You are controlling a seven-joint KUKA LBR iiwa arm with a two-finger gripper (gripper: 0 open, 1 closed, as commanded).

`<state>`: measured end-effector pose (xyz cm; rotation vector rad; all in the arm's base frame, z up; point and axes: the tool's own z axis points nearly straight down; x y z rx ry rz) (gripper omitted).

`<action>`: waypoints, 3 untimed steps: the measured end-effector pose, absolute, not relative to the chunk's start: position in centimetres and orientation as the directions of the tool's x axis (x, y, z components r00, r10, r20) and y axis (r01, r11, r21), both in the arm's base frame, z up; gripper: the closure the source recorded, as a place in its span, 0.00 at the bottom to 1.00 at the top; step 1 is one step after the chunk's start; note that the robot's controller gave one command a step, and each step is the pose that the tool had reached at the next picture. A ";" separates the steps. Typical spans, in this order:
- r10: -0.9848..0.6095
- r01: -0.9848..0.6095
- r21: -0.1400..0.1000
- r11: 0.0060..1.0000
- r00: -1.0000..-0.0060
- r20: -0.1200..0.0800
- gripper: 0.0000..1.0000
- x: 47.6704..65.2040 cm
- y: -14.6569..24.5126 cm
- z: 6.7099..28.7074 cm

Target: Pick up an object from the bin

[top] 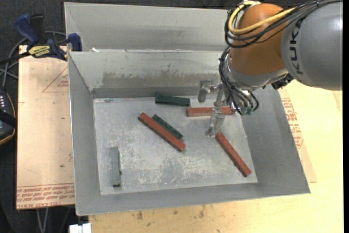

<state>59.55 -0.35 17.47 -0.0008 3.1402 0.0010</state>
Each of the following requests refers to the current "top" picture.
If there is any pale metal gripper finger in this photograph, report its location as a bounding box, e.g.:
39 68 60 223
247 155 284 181
204 115 218 138
215 114 226 133

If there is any red-brown flat block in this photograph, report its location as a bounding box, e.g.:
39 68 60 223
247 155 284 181
214 132 252 178
137 112 186 153
186 106 236 118

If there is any dark green flat block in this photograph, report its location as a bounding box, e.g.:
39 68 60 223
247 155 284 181
152 113 184 140
109 146 123 188
154 93 191 107

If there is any grey metal bin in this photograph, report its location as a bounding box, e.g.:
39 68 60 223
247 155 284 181
64 2 311 217

